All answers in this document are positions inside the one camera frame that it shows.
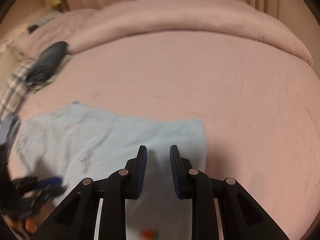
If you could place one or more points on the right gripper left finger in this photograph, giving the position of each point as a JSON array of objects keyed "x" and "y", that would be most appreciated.
[{"x": 97, "y": 207}]

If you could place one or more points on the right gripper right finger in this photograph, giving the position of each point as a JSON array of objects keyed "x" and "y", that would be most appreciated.
[{"x": 221, "y": 209}]

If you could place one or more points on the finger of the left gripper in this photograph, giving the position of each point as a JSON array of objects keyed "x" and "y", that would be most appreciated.
[{"x": 54, "y": 181}]

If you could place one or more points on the light blue denim pants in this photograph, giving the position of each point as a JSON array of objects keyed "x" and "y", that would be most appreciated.
[{"x": 78, "y": 141}]

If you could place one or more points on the plaid fabric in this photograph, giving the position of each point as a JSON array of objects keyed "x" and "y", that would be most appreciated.
[{"x": 16, "y": 90}]

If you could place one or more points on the pink bed sheet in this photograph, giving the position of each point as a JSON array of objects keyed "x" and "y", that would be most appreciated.
[{"x": 259, "y": 105}]

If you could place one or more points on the dark folded clothes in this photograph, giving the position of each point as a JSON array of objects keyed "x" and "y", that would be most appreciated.
[{"x": 47, "y": 64}]

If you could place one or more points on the pink rolled duvet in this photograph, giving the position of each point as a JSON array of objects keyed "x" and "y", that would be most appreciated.
[{"x": 84, "y": 29}]

